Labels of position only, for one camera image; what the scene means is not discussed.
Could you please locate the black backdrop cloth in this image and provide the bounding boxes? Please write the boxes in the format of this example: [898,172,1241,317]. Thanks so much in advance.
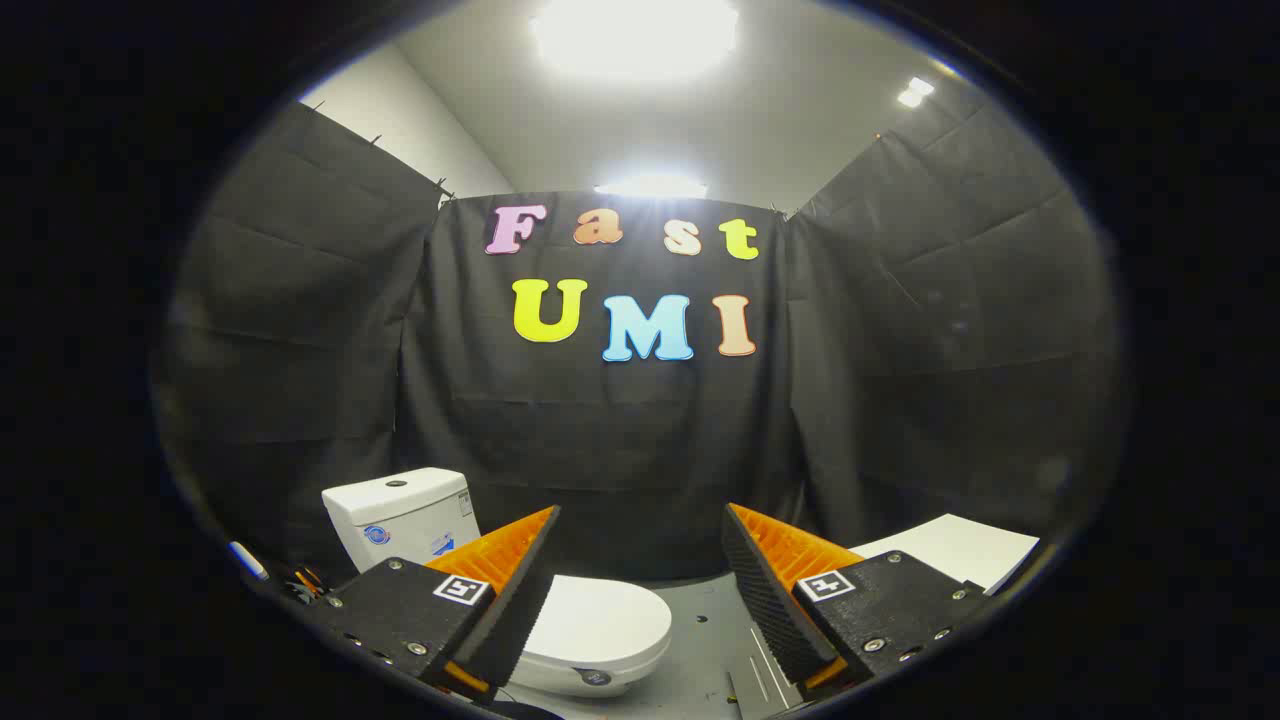
[160,100,1123,586]

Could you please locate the narrow ceiling light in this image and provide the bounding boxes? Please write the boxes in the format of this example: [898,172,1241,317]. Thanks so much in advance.
[595,175,708,199]

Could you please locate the white toilet lid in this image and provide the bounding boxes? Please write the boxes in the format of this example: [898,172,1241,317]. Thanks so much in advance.
[520,575,673,673]

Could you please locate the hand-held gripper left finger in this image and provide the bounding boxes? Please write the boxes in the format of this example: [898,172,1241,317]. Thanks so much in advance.
[318,505,561,699]

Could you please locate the large ceiling light panel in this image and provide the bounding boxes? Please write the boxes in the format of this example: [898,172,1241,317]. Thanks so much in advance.
[530,0,741,81]

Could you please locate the grey white cabinet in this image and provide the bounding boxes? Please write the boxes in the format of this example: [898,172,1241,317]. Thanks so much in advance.
[728,515,1041,716]

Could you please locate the white ceramic toilet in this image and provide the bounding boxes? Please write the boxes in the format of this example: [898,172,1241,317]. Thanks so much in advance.
[322,468,673,699]

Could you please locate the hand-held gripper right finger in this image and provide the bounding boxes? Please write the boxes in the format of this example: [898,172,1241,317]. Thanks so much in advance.
[722,503,986,699]

